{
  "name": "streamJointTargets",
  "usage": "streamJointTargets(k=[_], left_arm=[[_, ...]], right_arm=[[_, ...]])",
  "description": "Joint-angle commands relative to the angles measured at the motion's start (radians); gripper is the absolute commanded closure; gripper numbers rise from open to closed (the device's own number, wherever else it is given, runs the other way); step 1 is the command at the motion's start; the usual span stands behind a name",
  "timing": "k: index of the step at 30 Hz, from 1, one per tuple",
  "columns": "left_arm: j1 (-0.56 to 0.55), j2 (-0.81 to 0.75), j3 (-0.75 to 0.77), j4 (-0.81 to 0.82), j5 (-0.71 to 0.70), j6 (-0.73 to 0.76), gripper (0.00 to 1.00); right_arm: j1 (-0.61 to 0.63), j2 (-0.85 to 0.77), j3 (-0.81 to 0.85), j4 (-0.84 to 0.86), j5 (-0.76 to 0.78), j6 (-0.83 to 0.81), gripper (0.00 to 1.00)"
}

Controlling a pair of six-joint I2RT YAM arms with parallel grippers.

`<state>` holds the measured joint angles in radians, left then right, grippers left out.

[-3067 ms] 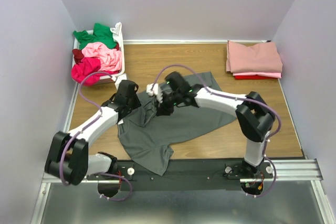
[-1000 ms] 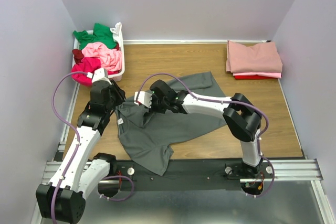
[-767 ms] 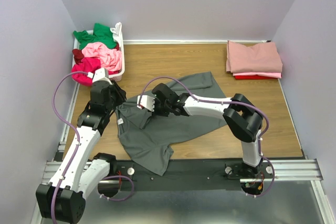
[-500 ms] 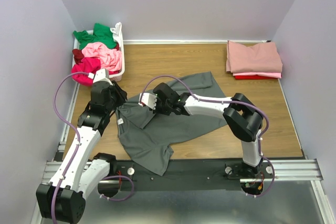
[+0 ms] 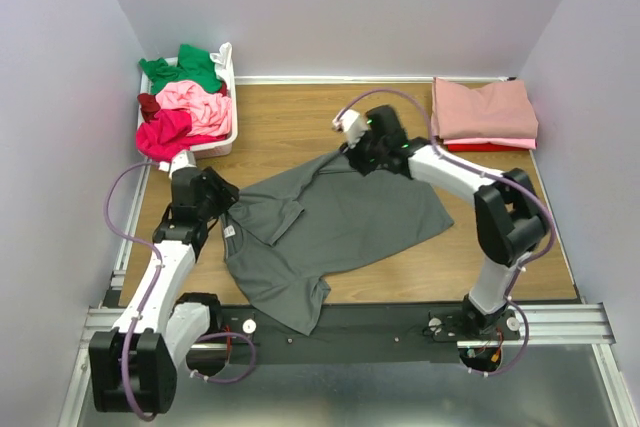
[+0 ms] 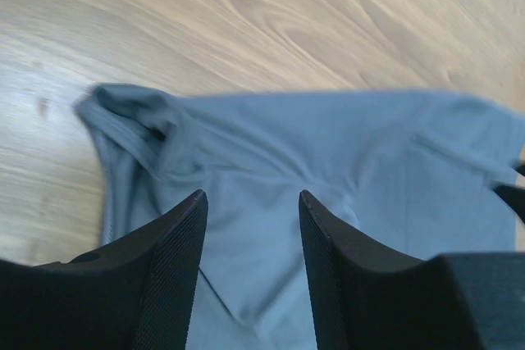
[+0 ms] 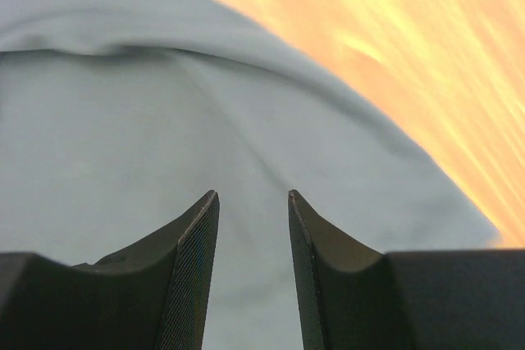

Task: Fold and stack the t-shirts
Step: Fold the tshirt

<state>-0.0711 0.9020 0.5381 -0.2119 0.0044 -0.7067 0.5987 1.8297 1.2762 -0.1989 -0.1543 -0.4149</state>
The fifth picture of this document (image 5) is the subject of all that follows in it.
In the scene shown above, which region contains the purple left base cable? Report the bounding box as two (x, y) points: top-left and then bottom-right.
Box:
(185, 331), (257, 384)

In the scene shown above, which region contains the green crumpled shirt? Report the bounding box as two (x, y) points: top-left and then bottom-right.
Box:
(138, 44), (222, 94)

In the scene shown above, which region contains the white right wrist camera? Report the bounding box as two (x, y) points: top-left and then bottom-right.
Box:
(332, 109), (369, 149)

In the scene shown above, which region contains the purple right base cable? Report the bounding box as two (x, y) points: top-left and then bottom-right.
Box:
(467, 302), (531, 378)

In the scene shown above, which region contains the white crumpled cloth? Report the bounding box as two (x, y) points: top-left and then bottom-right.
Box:
(210, 42), (235, 86)

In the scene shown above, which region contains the white laundry basket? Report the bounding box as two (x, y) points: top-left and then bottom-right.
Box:
(137, 55), (238, 158)

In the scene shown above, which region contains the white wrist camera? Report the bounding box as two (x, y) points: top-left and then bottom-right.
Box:
(158, 150), (197, 179)
(332, 109), (369, 149)

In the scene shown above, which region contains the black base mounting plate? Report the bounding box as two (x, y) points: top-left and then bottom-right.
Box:
(222, 302), (520, 365)

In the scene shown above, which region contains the pink crumpled shirt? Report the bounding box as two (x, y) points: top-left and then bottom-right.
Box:
(155, 80), (233, 137)

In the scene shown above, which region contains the red folded shirt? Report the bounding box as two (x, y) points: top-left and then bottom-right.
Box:
(447, 143), (509, 152)

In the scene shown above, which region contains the dark red crumpled shirt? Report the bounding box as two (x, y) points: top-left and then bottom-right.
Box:
(137, 93), (161, 123)

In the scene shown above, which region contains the dusty pink folded shirt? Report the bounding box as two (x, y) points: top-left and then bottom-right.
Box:
(432, 78), (538, 140)

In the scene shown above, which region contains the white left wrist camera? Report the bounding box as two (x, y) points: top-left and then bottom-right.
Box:
(158, 150), (197, 179)

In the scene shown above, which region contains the aluminium frame rail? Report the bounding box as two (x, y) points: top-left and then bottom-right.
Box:
(457, 302), (619, 348)

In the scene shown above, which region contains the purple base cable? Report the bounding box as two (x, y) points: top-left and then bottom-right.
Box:
(185, 331), (257, 384)
(467, 302), (531, 378)

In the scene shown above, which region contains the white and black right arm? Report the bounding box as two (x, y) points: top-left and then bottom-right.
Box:
(333, 105), (553, 335)

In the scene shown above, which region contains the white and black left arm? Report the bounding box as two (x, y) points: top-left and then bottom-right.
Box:
(88, 165), (239, 422)

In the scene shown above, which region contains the dark grey t shirt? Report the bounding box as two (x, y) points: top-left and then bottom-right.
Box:
(222, 152), (454, 335)

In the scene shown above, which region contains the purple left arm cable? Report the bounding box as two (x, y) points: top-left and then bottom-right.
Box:
(102, 161), (166, 422)

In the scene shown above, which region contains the magenta crumpled shirt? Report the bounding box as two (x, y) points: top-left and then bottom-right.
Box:
(135, 109), (192, 162)

